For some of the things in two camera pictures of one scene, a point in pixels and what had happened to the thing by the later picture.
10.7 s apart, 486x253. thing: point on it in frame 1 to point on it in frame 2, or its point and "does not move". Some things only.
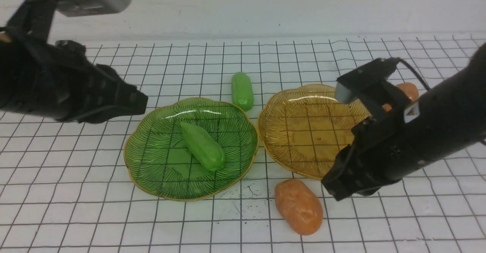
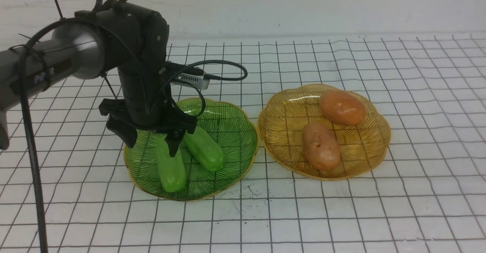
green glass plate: [159, 163] does not move
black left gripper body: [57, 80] to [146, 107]
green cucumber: [242, 90] to [172, 170]
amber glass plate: [302, 127] does not move
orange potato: [410, 89] to [342, 107]
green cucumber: [209, 153] does not move
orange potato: [299, 206] to [321, 145]
